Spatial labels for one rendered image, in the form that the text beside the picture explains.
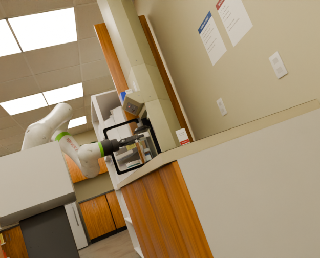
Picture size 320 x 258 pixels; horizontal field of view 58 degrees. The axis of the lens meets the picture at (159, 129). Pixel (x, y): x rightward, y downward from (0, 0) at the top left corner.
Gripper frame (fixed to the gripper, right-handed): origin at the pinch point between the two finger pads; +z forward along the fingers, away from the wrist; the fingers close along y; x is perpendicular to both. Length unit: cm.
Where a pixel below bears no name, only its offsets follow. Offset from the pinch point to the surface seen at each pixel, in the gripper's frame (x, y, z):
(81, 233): 81, 521, -55
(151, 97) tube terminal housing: -31.4, 26.8, 24.0
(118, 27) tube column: -92, 27, 17
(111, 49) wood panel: -94, 64, 17
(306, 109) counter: 21, -78, 45
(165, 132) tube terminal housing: -2.6, 26.9, 24.7
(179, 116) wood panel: -18, 62, 56
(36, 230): 30, -20, -68
